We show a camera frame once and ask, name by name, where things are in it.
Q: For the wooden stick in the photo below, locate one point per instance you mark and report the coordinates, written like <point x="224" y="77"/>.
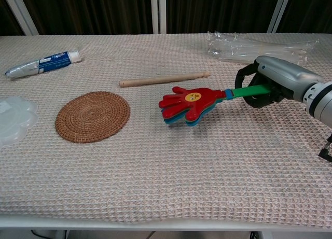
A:
<point x="160" y="80"/>

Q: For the beige waffle tablecloth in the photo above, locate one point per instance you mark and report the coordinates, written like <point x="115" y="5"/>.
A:
<point x="155" y="171"/>

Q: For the white plastic flower lid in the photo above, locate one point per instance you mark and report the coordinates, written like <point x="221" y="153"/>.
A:
<point x="15" y="119"/>

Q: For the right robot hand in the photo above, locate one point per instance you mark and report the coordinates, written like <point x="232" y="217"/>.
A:
<point x="282" y="75"/>

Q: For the black curtain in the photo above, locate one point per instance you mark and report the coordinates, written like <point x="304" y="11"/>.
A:
<point x="90" y="11"/>

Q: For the blue white toothpaste tube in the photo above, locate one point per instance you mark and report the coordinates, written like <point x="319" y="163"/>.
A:
<point x="49" y="62"/>

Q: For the red hand clapper toy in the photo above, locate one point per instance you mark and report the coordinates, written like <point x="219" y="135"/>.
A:
<point x="197" y="101"/>

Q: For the clear plastic bag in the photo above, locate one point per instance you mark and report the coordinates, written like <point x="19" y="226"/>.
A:
<point x="246" y="48"/>

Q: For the round woven brown coaster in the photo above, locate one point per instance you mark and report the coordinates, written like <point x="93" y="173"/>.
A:
<point x="92" y="117"/>

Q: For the white frame post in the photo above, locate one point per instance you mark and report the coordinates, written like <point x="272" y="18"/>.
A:
<point x="23" y="13"/>
<point x="158" y="11"/>
<point x="278" y="11"/>

